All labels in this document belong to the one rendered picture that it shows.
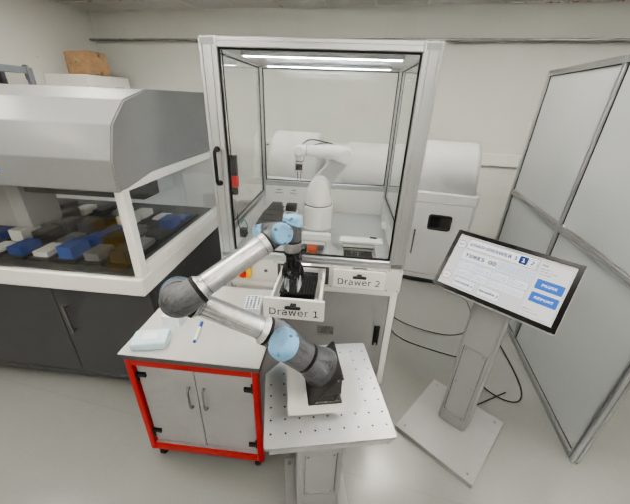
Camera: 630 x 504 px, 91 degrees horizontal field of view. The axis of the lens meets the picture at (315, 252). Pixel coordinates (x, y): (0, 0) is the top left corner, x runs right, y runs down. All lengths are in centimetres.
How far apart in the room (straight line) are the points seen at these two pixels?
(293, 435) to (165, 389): 75
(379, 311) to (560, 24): 405
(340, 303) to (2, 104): 187
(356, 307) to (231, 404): 84
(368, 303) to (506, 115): 360
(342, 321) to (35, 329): 190
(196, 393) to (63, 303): 105
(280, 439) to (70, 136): 147
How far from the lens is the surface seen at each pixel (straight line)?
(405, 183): 158
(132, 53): 619
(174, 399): 175
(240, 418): 172
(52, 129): 181
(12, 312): 265
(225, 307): 119
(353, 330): 199
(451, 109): 477
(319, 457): 155
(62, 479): 232
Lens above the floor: 176
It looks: 26 degrees down
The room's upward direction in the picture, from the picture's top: 2 degrees clockwise
